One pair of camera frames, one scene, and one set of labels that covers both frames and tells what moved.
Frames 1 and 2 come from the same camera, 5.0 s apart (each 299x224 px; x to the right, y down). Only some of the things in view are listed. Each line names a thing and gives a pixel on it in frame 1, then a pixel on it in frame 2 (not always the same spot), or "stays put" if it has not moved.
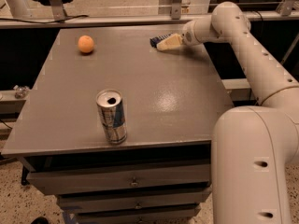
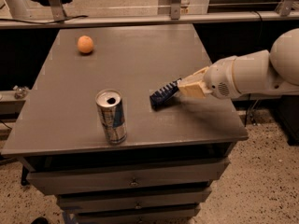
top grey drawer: (121, 179) stays put
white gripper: (191, 35) → (219, 77)
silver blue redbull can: (112, 109) stays put
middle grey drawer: (135, 201) stays put
